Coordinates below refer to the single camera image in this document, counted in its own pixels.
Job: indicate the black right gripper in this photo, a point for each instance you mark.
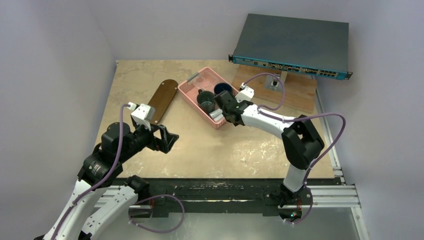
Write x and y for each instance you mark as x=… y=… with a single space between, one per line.
x=224 y=103

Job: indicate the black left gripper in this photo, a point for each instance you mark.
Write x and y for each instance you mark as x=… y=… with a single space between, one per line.
x=156 y=143

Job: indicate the pink plastic basket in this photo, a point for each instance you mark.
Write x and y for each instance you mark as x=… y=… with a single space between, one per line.
x=206 y=81

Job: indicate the oval wooden tray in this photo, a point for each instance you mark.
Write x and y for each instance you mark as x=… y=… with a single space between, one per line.
x=162 y=98

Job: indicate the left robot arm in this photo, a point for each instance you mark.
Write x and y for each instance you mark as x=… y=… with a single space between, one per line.
x=79 y=220

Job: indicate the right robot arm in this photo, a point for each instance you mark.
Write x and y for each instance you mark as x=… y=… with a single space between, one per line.
x=301 y=141

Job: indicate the dark blue mug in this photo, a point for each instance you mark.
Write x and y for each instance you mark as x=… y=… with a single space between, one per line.
x=221 y=87

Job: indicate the dark green mug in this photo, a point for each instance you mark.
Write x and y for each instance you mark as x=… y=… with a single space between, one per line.
x=205 y=100

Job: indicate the wooden base board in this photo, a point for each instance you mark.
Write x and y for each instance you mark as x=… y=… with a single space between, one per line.
x=300 y=93

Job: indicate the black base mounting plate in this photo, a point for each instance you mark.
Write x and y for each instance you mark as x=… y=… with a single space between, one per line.
x=220 y=196

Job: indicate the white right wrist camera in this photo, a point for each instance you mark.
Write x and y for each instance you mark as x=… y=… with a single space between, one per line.
x=245 y=93

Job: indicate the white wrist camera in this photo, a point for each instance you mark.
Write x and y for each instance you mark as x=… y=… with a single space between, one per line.
x=245 y=93
x=141 y=115

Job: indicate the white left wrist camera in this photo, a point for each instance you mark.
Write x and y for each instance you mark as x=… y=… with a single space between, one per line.
x=141 y=115

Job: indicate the metal stand bracket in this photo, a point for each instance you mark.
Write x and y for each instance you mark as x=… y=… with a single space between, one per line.
x=271 y=83

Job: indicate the blue network switch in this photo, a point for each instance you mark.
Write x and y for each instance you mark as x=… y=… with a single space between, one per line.
x=295 y=45

